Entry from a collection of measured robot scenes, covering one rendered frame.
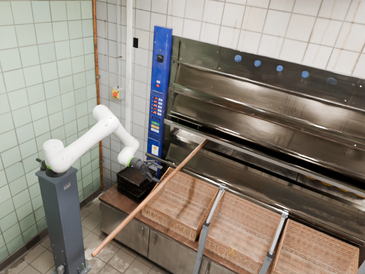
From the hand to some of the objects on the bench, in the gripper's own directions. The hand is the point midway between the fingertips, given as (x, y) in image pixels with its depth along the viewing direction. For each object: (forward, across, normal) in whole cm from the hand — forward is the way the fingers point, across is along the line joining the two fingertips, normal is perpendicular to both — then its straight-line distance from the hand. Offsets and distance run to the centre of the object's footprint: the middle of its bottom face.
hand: (159, 174), depth 211 cm
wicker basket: (+68, +60, -30) cm, 95 cm away
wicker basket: (+9, +60, -30) cm, 68 cm away
